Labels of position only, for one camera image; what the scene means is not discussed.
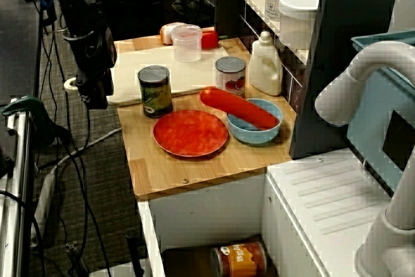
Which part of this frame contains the thin black cable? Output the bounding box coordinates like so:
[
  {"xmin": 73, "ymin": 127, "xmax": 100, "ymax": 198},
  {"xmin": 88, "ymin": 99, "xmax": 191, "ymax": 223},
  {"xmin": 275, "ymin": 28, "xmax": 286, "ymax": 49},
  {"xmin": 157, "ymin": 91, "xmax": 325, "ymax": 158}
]
[{"xmin": 41, "ymin": 0, "xmax": 113, "ymax": 277}]

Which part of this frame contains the orange beans can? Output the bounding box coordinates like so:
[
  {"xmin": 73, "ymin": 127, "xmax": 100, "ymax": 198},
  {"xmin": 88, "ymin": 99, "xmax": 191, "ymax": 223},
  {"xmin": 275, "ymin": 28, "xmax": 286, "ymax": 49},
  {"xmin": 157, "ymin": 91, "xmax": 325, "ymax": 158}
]
[{"xmin": 210, "ymin": 241, "xmax": 268, "ymax": 277}]

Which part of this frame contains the dark shelf unit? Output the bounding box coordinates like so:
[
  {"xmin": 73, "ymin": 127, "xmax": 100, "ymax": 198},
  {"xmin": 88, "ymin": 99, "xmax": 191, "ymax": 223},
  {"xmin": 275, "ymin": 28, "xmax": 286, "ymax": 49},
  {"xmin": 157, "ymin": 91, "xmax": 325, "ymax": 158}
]
[{"xmin": 213, "ymin": 0, "xmax": 403, "ymax": 161}]

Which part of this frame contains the red plate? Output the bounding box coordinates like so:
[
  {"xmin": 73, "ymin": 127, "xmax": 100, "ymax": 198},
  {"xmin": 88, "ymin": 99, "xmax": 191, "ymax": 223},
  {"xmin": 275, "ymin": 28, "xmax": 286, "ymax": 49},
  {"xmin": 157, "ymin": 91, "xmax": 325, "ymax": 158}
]
[{"xmin": 152, "ymin": 110, "xmax": 229, "ymax": 158}]

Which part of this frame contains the green clamp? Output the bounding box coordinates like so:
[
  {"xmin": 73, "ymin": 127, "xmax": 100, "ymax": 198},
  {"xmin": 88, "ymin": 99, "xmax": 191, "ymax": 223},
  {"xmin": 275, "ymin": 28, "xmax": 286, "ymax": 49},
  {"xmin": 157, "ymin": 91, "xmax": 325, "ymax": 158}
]
[{"xmin": 1, "ymin": 95, "xmax": 56, "ymax": 149}]

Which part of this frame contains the white lidded plastic jar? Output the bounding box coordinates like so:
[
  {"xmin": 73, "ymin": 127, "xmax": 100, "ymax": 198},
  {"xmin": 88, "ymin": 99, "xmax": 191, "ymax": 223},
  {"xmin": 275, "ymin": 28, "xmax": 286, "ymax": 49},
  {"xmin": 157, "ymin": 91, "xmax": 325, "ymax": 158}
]
[
  {"xmin": 263, "ymin": 0, "xmax": 301, "ymax": 30},
  {"xmin": 278, "ymin": 0, "xmax": 322, "ymax": 50}
]

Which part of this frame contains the salmon sushi toy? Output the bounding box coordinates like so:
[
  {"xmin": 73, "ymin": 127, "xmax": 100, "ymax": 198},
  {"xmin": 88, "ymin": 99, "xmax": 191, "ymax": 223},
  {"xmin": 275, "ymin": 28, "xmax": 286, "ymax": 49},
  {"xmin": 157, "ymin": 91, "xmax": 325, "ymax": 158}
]
[{"xmin": 160, "ymin": 22, "xmax": 187, "ymax": 45}]

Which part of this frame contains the tomato can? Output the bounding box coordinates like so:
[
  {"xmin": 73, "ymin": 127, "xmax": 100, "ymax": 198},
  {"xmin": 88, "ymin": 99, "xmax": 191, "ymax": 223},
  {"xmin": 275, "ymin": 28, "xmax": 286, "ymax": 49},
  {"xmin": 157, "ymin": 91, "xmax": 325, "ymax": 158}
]
[{"xmin": 215, "ymin": 56, "xmax": 247, "ymax": 99}]

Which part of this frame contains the red toy sausage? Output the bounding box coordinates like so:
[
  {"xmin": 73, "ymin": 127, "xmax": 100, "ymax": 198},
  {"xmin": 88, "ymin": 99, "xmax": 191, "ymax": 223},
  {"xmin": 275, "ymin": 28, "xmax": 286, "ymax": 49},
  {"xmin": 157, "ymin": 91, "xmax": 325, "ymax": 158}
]
[{"xmin": 199, "ymin": 86, "xmax": 282, "ymax": 128}]

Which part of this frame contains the white detergent bottle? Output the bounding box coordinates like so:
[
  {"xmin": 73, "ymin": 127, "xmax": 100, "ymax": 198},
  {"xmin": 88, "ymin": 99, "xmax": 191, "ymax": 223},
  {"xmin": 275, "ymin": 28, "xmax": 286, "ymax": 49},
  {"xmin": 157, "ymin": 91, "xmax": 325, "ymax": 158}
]
[{"xmin": 248, "ymin": 30, "xmax": 283, "ymax": 97}]

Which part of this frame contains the aluminium rail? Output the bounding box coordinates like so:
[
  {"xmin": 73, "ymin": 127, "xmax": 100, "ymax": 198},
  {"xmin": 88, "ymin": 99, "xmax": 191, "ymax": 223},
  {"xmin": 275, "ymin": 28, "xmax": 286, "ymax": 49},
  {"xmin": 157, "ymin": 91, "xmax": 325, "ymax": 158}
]
[{"xmin": 0, "ymin": 97, "xmax": 34, "ymax": 277}]

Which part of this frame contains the gray toy faucet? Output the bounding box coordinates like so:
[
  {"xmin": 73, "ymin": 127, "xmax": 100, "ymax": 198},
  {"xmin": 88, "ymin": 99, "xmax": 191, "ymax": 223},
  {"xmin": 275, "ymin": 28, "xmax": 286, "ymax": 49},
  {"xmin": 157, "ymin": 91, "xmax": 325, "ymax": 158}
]
[{"xmin": 314, "ymin": 40, "xmax": 415, "ymax": 277}]

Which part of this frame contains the blue bowl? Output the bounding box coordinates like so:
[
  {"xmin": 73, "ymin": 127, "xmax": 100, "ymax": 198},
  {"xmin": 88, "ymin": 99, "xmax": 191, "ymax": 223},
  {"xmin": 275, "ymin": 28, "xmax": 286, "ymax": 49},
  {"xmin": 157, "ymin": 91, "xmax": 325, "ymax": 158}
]
[{"xmin": 226, "ymin": 98, "xmax": 283, "ymax": 147}]

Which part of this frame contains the white cable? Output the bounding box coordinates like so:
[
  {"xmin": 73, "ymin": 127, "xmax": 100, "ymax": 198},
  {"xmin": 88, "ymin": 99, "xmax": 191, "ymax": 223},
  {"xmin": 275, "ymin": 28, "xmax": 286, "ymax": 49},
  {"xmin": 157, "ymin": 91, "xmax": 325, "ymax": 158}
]
[{"xmin": 47, "ymin": 126, "xmax": 123, "ymax": 175}]

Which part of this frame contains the green pea can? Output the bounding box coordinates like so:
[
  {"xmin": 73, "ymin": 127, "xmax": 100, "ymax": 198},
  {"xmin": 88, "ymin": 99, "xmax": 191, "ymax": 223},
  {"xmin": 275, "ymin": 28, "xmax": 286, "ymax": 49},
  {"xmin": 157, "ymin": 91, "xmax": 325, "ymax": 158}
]
[{"xmin": 137, "ymin": 65, "xmax": 173, "ymax": 119}]

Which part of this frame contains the black equipment box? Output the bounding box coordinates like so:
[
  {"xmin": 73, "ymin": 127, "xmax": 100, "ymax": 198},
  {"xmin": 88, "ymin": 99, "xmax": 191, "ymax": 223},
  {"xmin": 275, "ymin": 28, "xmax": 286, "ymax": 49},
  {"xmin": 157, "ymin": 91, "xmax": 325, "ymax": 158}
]
[{"xmin": 73, "ymin": 0, "xmax": 215, "ymax": 43}]

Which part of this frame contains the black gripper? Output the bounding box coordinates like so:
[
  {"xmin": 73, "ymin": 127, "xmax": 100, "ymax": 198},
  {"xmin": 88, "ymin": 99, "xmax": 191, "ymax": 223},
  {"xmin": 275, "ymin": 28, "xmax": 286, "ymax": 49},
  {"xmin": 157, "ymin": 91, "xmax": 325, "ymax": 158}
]
[{"xmin": 63, "ymin": 32, "xmax": 118, "ymax": 110}]

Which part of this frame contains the black bar handle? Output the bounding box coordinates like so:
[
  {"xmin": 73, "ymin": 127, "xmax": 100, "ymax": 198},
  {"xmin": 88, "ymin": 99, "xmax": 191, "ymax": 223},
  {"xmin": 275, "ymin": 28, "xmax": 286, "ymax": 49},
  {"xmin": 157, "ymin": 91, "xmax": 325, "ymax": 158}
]
[{"xmin": 125, "ymin": 229, "xmax": 145, "ymax": 277}]

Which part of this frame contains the light wooden cutting board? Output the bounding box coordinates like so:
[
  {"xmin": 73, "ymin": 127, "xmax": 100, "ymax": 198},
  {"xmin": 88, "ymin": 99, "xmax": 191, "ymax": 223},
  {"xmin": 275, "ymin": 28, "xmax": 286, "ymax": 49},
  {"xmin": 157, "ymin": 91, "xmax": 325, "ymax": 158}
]
[{"xmin": 64, "ymin": 42, "xmax": 230, "ymax": 107}]

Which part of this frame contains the white power strip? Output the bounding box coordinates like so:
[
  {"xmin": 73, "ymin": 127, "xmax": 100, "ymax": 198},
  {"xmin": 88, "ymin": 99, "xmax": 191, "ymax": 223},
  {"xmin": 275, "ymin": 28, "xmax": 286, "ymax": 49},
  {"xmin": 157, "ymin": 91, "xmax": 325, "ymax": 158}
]
[{"xmin": 30, "ymin": 165, "xmax": 58, "ymax": 249}]

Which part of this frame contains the clear plastic cup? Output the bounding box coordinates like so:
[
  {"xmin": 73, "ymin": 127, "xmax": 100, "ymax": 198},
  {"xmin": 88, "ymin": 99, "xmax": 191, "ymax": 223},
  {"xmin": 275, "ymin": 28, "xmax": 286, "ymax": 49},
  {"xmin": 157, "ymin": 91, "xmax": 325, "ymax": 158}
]
[{"xmin": 171, "ymin": 24, "xmax": 203, "ymax": 64}]

